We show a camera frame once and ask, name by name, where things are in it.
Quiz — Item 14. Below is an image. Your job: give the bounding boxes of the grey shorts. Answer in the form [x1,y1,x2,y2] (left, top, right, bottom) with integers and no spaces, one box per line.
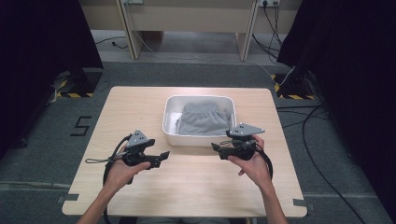
[175,102,233,136]

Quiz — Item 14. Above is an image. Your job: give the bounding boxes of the person's right hand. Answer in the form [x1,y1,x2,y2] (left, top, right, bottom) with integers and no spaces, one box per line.
[227,134,274,189]

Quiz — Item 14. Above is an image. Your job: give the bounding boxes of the black stand base hazard tape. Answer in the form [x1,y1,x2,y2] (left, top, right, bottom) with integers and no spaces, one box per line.
[270,70,316,101]
[50,68,104,99]

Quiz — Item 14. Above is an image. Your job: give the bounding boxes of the bundle of black hanging cables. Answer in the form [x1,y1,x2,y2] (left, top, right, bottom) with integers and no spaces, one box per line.
[251,0,284,64]

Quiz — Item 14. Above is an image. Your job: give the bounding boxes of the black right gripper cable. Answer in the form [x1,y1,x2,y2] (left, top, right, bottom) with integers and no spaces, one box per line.
[255,144,275,181]

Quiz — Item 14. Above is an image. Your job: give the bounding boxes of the long black floor cable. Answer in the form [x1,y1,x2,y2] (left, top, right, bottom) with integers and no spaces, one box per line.
[301,105,367,224]

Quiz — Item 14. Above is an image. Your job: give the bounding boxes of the white plastic bin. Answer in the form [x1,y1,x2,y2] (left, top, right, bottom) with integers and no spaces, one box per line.
[162,94,237,147]

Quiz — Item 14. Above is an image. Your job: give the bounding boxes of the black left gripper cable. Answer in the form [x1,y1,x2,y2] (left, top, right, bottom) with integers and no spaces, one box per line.
[102,133,134,224]

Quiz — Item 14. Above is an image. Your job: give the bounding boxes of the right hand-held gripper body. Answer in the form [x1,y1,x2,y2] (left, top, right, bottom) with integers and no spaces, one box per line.
[226,122,266,161]

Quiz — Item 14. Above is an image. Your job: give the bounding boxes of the black curtain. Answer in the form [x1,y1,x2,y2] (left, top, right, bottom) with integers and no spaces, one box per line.
[276,0,396,218]
[0,0,105,158]

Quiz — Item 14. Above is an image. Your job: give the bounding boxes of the short black floor cable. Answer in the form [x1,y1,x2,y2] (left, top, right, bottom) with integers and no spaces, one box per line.
[93,35,129,50]

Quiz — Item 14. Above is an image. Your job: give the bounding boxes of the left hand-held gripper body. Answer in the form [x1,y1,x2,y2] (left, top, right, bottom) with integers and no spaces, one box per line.
[121,129,157,185]

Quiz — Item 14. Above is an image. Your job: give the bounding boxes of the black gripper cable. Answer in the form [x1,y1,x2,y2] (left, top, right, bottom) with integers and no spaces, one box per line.
[102,133,134,224]
[255,144,275,181]

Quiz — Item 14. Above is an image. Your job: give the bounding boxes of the person's left hand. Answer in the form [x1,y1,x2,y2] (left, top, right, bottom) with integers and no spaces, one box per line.
[104,152,152,192]

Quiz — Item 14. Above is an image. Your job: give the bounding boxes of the beige wooden desk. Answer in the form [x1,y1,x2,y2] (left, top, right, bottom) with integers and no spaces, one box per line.
[78,0,303,62]

